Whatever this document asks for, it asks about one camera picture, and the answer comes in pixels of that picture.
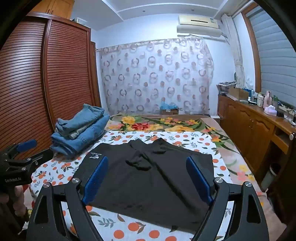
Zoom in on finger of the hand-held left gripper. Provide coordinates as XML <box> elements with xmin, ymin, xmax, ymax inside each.
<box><xmin>23</xmin><ymin>149</ymin><xmax>54</xmax><ymax>168</ymax></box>
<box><xmin>6</xmin><ymin>138</ymin><xmax>38</xmax><ymax>156</ymax></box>

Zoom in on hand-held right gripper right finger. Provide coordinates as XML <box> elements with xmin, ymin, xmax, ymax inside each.
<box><xmin>186</xmin><ymin>156</ymin><xmax>269</xmax><ymax>241</ymax></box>

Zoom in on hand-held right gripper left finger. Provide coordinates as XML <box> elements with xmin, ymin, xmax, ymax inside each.
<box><xmin>27</xmin><ymin>156</ymin><xmax>109</xmax><ymax>241</ymax></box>

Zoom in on black pants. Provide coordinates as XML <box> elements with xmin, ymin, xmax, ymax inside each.
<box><xmin>80</xmin><ymin>137</ymin><xmax>214</xmax><ymax>233</ymax></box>

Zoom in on person's left hand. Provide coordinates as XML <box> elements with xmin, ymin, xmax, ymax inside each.
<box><xmin>0</xmin><ymin>185</ymin><xmax>26</xmax><ymax>224</ymax></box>

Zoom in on floral blanket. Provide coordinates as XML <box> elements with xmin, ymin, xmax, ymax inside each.
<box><xmin>105</xmin><ymin>112</ymin><xmax>269</xmax><ymax>241</ymax></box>

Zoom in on brown louvered wardrobe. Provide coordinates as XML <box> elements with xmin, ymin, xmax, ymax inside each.
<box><xmin>0</xmin><ymin>12</ymin><xmax>102</xmax><ymax>161</ymax></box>

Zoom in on light blue folded jeans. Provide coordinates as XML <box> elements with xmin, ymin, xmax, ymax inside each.
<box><xmin>56</xmin><ymin>103</ymin><xmax>110</xmax><ymax>138</ymax></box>

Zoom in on orange print bed sheet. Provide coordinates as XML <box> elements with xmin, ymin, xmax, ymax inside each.
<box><xmin>30</xmin><ymin>130</ymin><xmax>234</xmax><ymax>241</ymax></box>

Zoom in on wooden sideboard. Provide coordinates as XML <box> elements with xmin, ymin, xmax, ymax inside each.
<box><xmin>217</xmin><ymin>94</ymin><xmax>296</xmax><ymax>187</ymax></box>

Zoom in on grey trash bin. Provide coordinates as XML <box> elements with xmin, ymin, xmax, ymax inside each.
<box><xmin>261</xmin><ymin>163</ymin><xmax>282</xmax><ymax>192</ymax></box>

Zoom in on small box with blue bag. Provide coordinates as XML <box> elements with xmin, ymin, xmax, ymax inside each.
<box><xmin>160</xmin><ymin>101</ymin><xmax>179</xmax><ymax>115</ymax></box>

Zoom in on open cardboard box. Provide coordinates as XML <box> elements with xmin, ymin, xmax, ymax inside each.
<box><xmin>228</xmin><ymin>87</ymin><xmax>249</xmax><ymax>100</ymax></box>

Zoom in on woven basket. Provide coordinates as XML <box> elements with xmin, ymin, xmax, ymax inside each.
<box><xmin>217</xmin><ymin>81</ymin><xmax>238</xmax><ymax>95</ymax></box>

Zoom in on pink tissue box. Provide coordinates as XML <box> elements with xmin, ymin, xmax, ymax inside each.
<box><xmin>264</xmin><ymin>105</ymin><xmax>278</xmax><ymax>116</ymax></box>

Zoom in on white side curtain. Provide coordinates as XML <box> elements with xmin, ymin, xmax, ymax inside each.
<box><xmin>221</xmin><ymin>13</ymin><xmax>246</xmax><ymax>89</ymax></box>

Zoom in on grey window blind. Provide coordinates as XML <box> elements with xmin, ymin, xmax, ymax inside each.
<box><xmin>245</xmin><ymin>9</ymin><xmax>296</xmax><ymax>103</ymax></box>

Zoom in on white air conditioner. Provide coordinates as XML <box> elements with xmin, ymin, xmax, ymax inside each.
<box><xmin>177</xmin><ymin>14</ymin><xmax>223</xmax><ymax>38</ymax></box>

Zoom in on ring pattern curtain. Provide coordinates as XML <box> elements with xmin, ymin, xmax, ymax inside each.
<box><xmin>99</xmin><ymin>38</ymin><xmax>214</xmax><ymax>116</ymax></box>

